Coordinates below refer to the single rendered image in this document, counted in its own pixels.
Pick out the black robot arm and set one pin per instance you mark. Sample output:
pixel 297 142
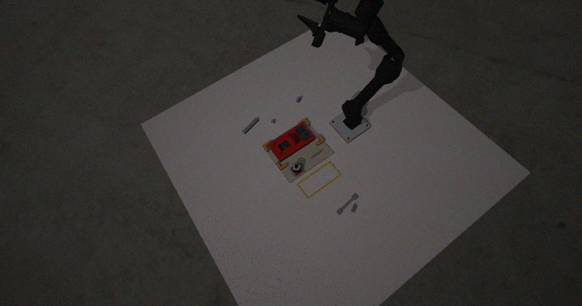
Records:
pixel 367 22

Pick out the black and grey wheel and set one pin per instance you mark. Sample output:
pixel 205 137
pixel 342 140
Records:
pixel 296 169

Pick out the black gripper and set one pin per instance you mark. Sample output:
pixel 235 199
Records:
pixel 337 20

